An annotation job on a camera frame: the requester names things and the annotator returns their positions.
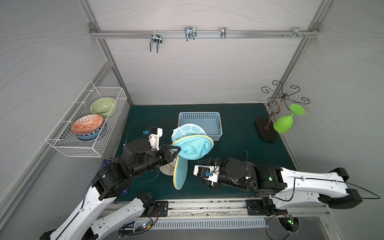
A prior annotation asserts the cream mesh laundry bag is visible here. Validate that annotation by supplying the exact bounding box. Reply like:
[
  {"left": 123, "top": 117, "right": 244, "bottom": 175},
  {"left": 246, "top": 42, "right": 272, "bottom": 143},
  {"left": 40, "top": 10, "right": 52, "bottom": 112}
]
[{"left": 159, "top": 160, "right": 177, "bottom": 176}]

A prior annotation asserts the teal mesh laundry bag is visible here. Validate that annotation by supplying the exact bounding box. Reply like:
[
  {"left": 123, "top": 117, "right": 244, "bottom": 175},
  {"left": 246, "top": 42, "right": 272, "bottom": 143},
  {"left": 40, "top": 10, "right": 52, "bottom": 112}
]
[{"left": 171, "top": 124, "right": 214, "bottom": 190}]

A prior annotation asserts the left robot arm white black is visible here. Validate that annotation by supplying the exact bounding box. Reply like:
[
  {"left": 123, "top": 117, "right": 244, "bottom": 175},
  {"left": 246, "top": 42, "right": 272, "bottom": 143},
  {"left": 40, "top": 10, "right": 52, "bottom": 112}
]
[{"left": 40, "top": 139, "right": 181, "bottom": 240}]

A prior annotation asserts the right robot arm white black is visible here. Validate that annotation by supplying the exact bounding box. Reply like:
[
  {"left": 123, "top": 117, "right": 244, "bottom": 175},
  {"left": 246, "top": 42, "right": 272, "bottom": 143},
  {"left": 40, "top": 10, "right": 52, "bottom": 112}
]
[{"left": 193, "top": 158, "right": 363, "bottom": 214}]

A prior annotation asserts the blue Doritos chip bag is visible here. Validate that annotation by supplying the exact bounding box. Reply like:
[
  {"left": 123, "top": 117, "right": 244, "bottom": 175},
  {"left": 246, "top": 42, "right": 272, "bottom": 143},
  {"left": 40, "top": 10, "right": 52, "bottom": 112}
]
[{"left": 102, "top": 159, "right": 129, "bottom": 196}]

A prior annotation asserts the light blue plastic basket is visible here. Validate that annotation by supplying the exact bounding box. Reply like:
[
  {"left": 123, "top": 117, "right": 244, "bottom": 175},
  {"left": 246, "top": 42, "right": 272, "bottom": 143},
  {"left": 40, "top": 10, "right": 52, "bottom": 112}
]
[{"left": 178, "top": 112, "right": 223, "bottom": 142}]

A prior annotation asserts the blue bowl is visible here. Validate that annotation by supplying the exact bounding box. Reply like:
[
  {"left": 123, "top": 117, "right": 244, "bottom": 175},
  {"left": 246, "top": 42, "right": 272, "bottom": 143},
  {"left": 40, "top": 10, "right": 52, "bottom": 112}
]
[{"left": 74, "top": 127, "right": 103, "bottom": 141}]

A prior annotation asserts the green ceramic bowl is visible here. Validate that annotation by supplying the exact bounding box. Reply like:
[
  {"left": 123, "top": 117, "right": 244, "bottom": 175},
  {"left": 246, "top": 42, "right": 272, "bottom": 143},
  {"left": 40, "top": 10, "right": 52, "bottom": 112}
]
[{"left": 90, "top": 98, "right": 117, "bottom": 119}]

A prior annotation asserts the orange patterned bowl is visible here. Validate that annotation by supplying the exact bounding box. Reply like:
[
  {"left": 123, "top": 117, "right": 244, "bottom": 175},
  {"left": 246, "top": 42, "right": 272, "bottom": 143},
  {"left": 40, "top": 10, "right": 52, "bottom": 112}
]
[{"left": 71, "top": 115, "right": 104, "bottom": 135}]

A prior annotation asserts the green plastic wine glass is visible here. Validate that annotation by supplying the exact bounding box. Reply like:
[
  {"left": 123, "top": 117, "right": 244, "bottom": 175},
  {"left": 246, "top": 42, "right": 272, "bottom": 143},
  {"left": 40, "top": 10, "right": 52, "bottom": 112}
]
[{"left": 273, "top": 104, "right": 306, "bottom": 134}]

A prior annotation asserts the double metal hook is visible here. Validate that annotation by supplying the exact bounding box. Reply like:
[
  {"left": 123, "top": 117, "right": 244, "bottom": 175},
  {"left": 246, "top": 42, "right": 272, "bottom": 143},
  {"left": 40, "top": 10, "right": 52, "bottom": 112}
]
[{"left": 150, "top": 33, "right": 163, "bottom": 53}]

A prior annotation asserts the metal clip hook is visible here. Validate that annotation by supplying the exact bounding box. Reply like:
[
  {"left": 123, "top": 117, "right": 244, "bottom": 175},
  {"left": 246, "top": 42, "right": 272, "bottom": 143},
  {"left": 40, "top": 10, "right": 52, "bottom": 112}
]
[{"left": 184, "top": 27, "right": 197, "bottom": 42}]

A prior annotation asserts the small metal hook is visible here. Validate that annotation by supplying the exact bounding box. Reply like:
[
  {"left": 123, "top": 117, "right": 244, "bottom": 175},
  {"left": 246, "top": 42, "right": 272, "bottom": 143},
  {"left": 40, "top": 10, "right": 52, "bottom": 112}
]
[{"left": 221, "top": 27, "right": 227, "bottom": 39}]

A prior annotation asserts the right metal hook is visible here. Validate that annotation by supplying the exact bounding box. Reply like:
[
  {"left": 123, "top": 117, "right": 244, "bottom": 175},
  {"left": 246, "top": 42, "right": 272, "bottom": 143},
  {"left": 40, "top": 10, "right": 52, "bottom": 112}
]
[{"left": 282, "top": 27, "right": 309, "bottom": 40}]

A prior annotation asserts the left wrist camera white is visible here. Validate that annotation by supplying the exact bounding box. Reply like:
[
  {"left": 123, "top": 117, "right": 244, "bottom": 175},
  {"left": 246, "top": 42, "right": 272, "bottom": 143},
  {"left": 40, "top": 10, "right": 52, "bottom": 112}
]
[{"left": 143, "top": 127, "right": 163, "bottom": 151}]

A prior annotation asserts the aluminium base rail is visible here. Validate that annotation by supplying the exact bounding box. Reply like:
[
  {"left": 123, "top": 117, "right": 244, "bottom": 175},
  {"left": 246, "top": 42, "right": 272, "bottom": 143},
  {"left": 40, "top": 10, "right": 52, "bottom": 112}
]
[{"left": 101, "top": 196, "right": 331, "bottom": 219}]

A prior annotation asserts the white cable duct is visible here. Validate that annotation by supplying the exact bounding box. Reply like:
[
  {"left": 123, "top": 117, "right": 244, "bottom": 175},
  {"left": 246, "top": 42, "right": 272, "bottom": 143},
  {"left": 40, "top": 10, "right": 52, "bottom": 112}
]
[{"left": 154, "top": 218, "right": 266, "bottom": 230}]

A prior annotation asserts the copper wire glass stand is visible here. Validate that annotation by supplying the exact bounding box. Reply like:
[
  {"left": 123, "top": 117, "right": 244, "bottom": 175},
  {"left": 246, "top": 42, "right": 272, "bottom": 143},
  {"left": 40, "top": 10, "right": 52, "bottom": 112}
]
[{"left": 255, "top": 85, "right": 310, "bottom": 143}]

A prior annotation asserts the white wire wall basket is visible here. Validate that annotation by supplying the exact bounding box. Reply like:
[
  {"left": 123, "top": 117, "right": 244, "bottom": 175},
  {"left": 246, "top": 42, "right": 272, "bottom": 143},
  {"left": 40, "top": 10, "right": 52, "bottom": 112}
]
[{"left": 46, "top": 82, "right": 127, "bottom": 158}]

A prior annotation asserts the aluminium top rail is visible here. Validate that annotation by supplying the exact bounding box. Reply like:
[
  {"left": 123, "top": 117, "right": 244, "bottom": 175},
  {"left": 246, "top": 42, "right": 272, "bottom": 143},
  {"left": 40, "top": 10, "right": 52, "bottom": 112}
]
[{"left": 90, "top": 29, "right": 320, "bottom": 40}]

